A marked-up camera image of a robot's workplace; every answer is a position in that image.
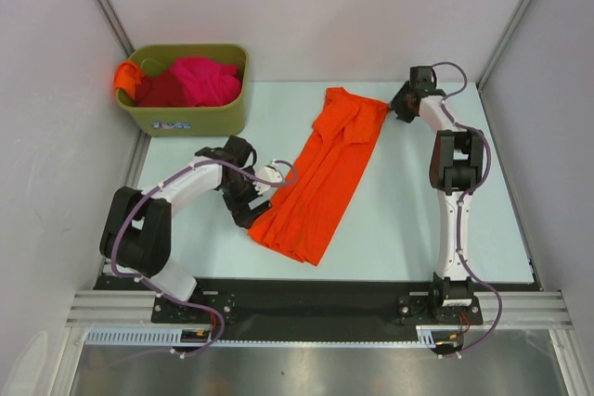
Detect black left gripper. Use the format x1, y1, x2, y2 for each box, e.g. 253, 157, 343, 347
220, 166, 271, 228

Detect orange t shirt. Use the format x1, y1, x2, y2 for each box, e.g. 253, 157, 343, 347
248, 87, 389, 266
112, 60, 146, 101

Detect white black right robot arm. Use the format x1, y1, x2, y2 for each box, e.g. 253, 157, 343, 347
389, 62, 491, 323

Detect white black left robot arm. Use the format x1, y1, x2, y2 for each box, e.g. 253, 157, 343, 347
99, 136, 284, 322

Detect olive green plastic bin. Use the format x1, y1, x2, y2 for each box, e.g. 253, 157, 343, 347
114, 44, 249, 136

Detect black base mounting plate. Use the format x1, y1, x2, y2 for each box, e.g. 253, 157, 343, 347
93, 275, 544, 343

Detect pink t shirt in bin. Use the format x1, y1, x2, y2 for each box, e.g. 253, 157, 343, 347
169, 57, 242, 108

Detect dark red t shirt in bin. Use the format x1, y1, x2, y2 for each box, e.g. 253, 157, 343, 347
135, 70, 189, 108

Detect orange t shirt on bin edge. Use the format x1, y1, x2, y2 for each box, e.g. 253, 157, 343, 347
112, 60, 146, 101

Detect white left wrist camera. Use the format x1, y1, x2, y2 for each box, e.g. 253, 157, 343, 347
253, 160, 285, 196

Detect white slotted cable duct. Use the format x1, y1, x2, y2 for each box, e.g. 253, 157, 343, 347
85, 327, 454, 349

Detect aluminium front rail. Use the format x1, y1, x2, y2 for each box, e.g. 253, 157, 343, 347
66, 290, 574, 329

